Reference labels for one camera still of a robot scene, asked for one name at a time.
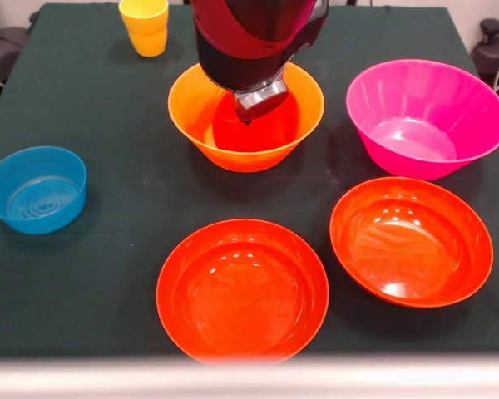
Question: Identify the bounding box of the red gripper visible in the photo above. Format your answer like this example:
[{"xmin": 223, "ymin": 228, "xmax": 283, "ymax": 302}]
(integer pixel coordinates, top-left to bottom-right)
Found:
[{"xmin": 235, "ymin": 91, "xmax": 291, "ymax": 126}]

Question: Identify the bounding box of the small red bowl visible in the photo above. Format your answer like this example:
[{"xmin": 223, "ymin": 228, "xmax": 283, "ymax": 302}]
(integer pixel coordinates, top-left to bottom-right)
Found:
[{"xmin": 211, "ymin": 91, "xmax": 301, "ymax": 154}]

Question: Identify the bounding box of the large orange bowl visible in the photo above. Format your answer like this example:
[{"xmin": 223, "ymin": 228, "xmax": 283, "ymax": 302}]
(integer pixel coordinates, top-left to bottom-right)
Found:
[{"xmin": 167, "ymin": 62, "xmax": 326, "ymax": 174}]

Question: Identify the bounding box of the large pink bowl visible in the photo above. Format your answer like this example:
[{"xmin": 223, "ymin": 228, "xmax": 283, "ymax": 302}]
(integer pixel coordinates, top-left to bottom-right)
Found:
[{"xmin": 345, "ymin": 59, "xmax": 499, "ymax": 181}]

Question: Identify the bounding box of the large red bowl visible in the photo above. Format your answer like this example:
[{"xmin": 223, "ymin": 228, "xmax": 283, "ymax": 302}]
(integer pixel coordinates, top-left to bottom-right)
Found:
[
  {"xmin": 156, "ymin": 219, "xmax": 330, "ymax": 367},
  {"xmin": 329, "ymin": 176, "xmax": 495, "ymax": 309}
]

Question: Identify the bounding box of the blue bowl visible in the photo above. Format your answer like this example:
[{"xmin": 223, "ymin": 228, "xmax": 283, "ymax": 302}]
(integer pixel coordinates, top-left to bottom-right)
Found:
[{"xmin": 0, "ymin": 145, "xmax": 88, "ymax": 236}]

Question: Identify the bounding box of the yellow cup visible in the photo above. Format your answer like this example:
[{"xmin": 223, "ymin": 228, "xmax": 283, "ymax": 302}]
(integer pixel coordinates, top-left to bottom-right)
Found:
[{"xmin": 118, "ymin": 0, "xmax": 170, "ymax": 58}]

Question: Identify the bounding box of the dark green table cloth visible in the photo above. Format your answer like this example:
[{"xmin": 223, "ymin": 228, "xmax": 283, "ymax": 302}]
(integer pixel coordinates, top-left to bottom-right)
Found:
[{"xmin": 0, "ymin": 2, "xmax": 499, "ymax": 358}]

